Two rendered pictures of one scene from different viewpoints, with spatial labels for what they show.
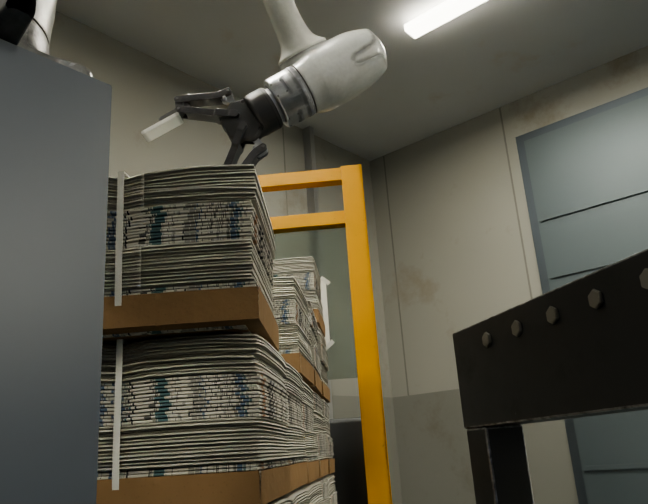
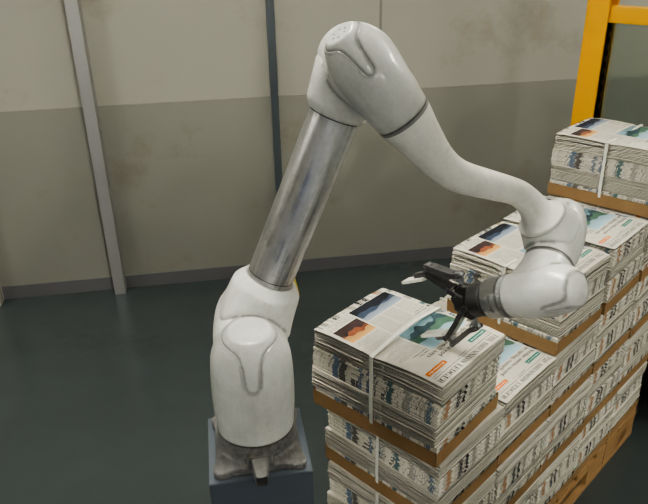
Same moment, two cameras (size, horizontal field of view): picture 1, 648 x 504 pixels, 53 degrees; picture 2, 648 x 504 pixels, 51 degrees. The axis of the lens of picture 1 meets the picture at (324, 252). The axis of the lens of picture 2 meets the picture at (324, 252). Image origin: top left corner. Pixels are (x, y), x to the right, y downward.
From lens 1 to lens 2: 141 cm
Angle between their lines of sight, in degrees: 59
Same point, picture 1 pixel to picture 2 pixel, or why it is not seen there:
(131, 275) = (376, 412)
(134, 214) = (378, 381)
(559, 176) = not seen: outside the picture
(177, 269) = (397, 423)
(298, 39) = (530, 223)
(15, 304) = not seen: outside the picture
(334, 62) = (525, 308)
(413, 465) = not seen: outside the picture
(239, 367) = (431, 472)
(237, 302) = (426, 455)
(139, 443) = (386, 473)
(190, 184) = (407, 379)
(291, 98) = (493, 314)
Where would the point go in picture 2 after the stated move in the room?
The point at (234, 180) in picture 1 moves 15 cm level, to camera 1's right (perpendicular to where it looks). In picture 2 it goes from (431, 389) to (493, 418)
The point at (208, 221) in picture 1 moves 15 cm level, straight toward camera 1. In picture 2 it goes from (415, 405) to (386, 446)
